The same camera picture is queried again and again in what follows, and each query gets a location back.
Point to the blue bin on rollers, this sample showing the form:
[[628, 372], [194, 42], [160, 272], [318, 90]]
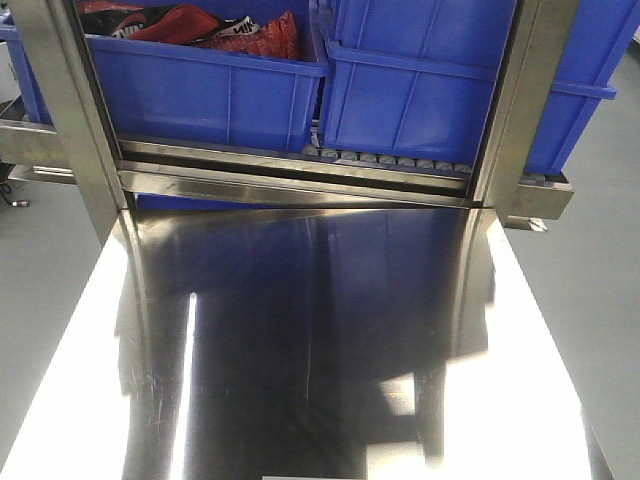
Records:
[[411, 78]]

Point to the blue bin with red bags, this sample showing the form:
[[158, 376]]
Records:
[[190, 93]]

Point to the blue bin far right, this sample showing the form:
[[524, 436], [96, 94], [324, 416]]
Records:
[[600, 35]]

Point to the blue bin far left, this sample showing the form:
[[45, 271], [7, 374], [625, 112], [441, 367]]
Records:
[[35, 106]]

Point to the grey roller conveyor track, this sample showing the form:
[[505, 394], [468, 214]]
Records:
[[316, 148]]

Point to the red crinkled plastic bag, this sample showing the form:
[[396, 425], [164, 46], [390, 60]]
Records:
[[278, 38]]

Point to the red black snack bag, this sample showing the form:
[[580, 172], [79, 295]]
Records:
[[177, 24]]

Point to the stainless steel shelf frame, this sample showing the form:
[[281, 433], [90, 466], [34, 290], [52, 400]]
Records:
[[81, 142]]

